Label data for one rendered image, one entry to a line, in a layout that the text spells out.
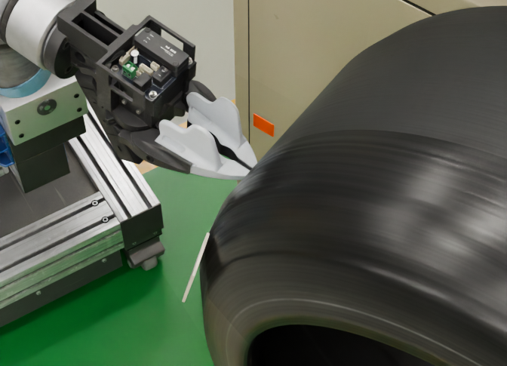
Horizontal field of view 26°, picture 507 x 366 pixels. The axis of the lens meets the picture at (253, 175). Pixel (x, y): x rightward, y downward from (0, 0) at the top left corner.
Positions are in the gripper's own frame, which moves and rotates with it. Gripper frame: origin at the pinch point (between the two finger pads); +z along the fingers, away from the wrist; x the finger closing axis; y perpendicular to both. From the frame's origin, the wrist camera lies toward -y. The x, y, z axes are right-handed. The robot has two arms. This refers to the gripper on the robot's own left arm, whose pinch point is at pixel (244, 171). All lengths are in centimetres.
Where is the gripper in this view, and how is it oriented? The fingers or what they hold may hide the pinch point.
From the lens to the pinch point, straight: 96.2
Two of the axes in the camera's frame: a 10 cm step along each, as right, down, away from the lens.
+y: 1.0, -5.2, -8.5
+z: 8.0, 5.5, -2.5
